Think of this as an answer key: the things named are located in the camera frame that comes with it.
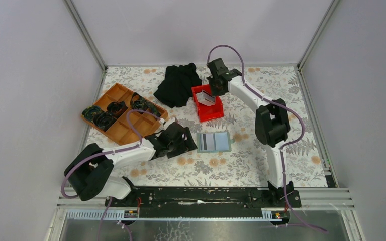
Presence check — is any credit cards stack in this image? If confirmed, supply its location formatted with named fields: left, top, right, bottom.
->
left=196, top=90, right=216, bottom=106

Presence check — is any white card with black stripe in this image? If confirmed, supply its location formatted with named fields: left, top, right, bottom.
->
left=200, top=133, right=216, bottom=151

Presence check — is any wooden divided organizer tray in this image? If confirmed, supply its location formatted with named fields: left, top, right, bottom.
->
left=81, top=83, right=168, bottom=145

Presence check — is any red plastic bin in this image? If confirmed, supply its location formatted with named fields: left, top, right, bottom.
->
left=191, top=85, right=224, bottom=122

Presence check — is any grey-green card holder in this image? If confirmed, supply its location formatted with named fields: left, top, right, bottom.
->
left=196, top=131, right=235, bottom=153

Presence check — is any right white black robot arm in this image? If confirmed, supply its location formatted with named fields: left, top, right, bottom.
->
left=207, top=58, right=293, bottom=207

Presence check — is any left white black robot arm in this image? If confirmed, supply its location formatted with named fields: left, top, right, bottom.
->
left=61, top=122, right=197, bottom=206

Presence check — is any black cloth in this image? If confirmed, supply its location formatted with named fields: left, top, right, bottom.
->
left=153, top=63, right=202, bottom=108

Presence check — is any rolled dark patterned tie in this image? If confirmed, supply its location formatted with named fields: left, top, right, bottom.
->
left=81, top=105, right=103, bottom=122

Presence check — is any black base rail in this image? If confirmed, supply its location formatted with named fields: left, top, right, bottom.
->
left=105, top=186, right=302, bottom=219

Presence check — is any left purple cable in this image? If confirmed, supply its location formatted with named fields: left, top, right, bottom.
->
left=60, top=109, right=167, bottom=241

